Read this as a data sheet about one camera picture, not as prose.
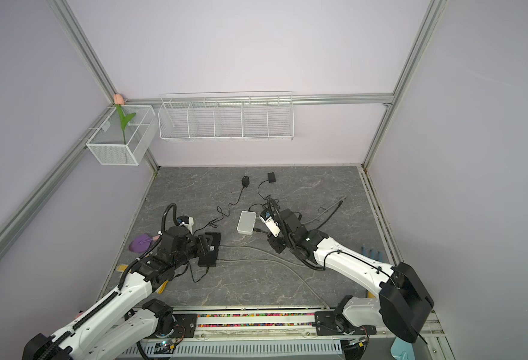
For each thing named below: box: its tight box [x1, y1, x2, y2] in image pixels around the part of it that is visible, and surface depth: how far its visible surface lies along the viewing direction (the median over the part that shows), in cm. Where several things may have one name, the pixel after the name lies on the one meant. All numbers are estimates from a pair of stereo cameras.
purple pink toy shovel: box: [129, 234, 161, 254], surface depth 94 cm
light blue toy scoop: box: [390, 336, 416, 360], surface depth 70 cm
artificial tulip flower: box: [114, 93, 137, 146], surface depth 92 cm
